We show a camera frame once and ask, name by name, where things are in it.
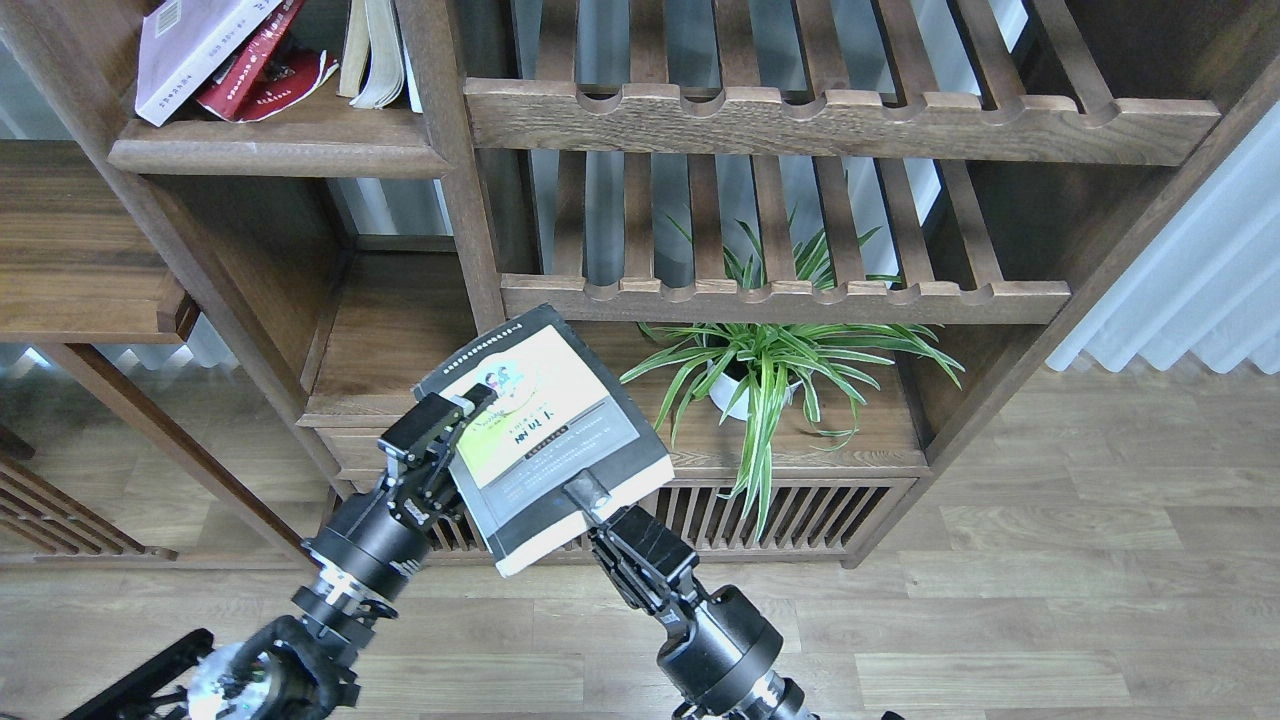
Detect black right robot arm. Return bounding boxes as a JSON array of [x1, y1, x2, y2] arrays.
[[564, 470, 817, 719]]

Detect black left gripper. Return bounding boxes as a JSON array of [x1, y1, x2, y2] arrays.
[[310, 384, 499, 605]]

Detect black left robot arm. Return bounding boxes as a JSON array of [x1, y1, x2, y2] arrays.
[[72, 384, 497, 719]]

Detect green spider plant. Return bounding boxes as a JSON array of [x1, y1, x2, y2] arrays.
[[620, 205, 965, 541]]

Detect upright cream books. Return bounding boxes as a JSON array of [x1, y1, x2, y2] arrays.
[[337, 1, 422, 113]]

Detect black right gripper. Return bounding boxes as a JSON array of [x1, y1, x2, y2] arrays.
[[564, 471, 786, 714]]

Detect yellow and black book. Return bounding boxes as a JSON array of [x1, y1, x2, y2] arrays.
[[413, 305, 675, 577]]

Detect dark wooden bookshelf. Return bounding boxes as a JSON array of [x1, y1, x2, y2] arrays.
[[3, 1, 1277, 566]]

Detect white lavender book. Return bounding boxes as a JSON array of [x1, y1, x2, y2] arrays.
[[134, 1, 280, 126]]

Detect white sheer curtain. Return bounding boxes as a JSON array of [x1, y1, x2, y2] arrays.
[[1047, 108, 1279, 375]]

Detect white plant pot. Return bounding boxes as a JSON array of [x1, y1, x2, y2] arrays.
[[705, 360, 759, 421]]

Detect red paperback book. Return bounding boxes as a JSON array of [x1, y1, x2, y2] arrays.
[[195, 1, 338, 123]]

